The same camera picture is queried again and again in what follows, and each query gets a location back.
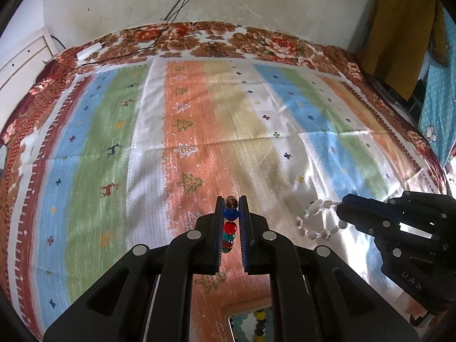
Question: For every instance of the white cabinet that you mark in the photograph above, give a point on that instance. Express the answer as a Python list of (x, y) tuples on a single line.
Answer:
[(25, 60)]

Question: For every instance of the teal dotted cloth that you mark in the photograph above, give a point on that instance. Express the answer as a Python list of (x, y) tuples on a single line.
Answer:
[(441, 107)]

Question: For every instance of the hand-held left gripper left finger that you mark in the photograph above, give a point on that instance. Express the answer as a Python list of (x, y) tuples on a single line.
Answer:
[(220, 256)]

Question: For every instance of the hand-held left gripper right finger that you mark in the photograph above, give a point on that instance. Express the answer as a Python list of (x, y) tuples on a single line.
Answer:
[(243, 249)]

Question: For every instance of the silver metal tin box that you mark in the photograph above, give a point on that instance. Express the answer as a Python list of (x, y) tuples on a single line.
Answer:
[(242, 315)]

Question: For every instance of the white power strip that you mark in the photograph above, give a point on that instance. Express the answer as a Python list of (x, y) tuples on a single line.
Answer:
[(87, 52)]

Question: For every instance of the dark metal rack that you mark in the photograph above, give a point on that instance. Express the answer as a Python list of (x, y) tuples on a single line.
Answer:
[(395, 89)]

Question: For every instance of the mustard yellow garment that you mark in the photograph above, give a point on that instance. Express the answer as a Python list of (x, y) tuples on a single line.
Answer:
[(399, 25)]

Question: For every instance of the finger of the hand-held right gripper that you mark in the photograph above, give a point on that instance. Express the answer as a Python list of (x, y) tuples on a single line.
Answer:
[(359, 222), (370, 208)]

